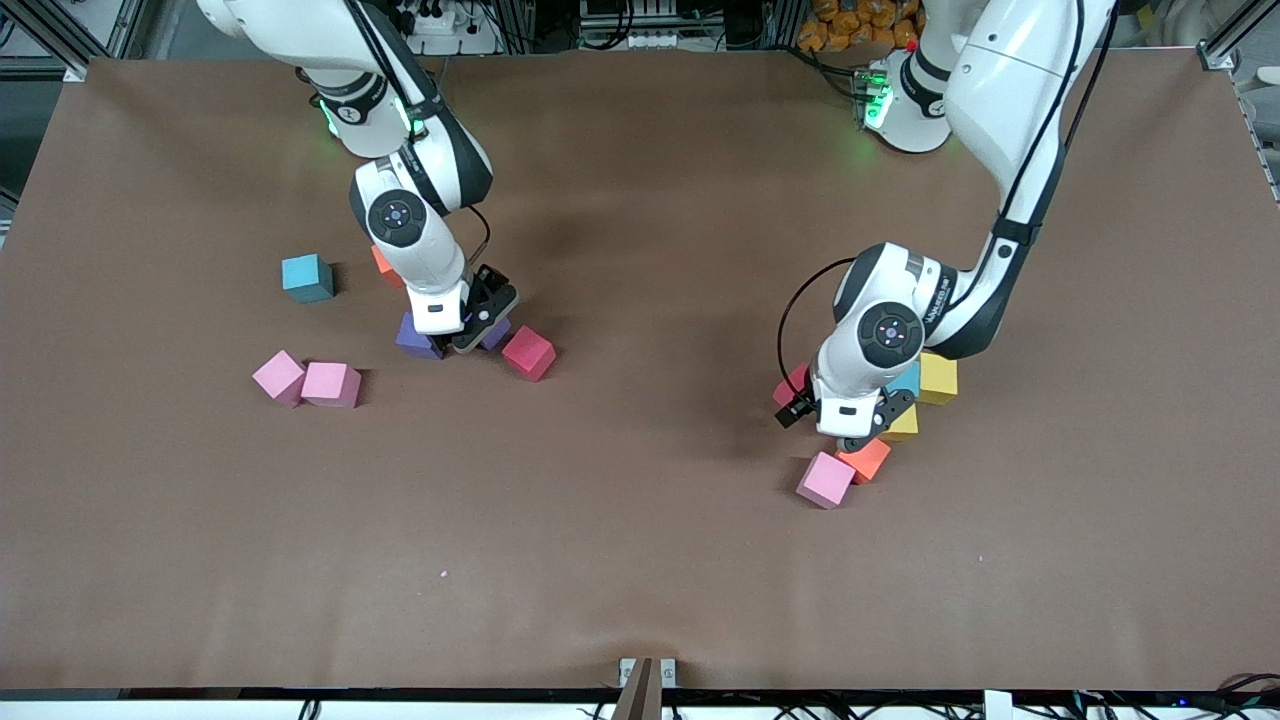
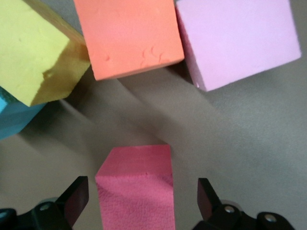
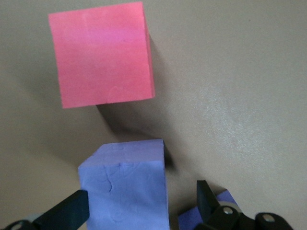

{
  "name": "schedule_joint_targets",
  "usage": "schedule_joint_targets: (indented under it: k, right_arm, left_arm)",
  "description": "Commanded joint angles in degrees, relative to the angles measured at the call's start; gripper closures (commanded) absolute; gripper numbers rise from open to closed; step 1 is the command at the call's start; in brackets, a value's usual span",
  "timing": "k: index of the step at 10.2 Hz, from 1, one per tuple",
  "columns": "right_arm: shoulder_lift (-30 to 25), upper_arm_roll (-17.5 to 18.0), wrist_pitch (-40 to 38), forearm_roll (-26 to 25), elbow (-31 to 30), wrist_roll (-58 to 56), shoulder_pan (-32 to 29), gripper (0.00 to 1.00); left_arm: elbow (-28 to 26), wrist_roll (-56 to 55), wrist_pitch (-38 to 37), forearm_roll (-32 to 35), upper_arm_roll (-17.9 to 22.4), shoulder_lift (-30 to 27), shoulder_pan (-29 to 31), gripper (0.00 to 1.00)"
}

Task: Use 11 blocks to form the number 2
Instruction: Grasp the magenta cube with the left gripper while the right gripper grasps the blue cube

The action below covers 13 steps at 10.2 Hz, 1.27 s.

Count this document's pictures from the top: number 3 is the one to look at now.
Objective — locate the brown table cover sheet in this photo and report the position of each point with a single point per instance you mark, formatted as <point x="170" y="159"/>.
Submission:
<point x="239" y="72"/>

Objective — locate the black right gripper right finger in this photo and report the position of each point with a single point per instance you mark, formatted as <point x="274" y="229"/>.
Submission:
<point x="216" y="215"/>

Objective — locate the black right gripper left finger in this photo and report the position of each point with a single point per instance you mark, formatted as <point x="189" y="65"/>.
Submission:
<point x="64" y="210"/>

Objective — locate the red foam cube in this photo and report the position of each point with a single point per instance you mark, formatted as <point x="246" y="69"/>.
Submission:
<point x="100" y="55"/>

